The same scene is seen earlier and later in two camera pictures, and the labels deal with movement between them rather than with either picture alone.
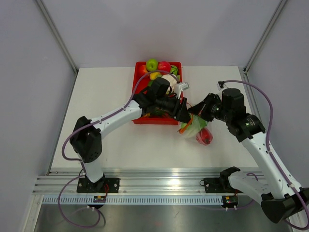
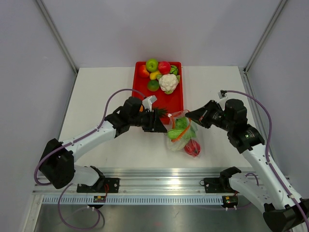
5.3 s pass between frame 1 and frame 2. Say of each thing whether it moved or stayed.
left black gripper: moved
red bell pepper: moved
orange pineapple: stayed
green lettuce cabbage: moved
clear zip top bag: moved
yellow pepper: stayed
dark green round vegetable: stayed
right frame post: stayed
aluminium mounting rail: stayed
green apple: stayed
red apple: stayed
